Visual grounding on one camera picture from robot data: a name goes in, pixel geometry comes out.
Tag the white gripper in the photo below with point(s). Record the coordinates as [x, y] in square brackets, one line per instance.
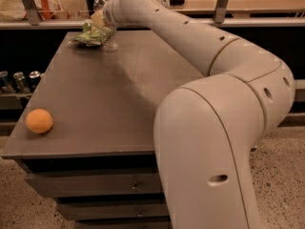
[108, 13]

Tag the orange fruit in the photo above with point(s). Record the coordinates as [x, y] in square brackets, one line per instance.
[39, 121]

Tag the clear plastic water bottle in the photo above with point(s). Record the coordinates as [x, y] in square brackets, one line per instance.
[110, 45]

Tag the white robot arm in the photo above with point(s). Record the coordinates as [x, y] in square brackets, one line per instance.
[204, 130]

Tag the grey drawer cabinet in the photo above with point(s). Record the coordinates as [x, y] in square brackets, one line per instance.
[97, 161]

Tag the green jalapeno chip bag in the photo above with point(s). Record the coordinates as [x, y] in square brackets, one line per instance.
[92, 36]

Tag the soda can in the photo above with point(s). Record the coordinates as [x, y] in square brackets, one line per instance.
[22, 82]
[8, 85]
[35, 78]

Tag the right soda can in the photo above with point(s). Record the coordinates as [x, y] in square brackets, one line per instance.
[35, 78]

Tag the left soda can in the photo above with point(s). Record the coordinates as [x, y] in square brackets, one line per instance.
[8, 85]

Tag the middle soda can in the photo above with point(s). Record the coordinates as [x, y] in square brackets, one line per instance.
[22, 82]

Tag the white orange plastic bag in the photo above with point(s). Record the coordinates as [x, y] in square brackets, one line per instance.
[17, 10]

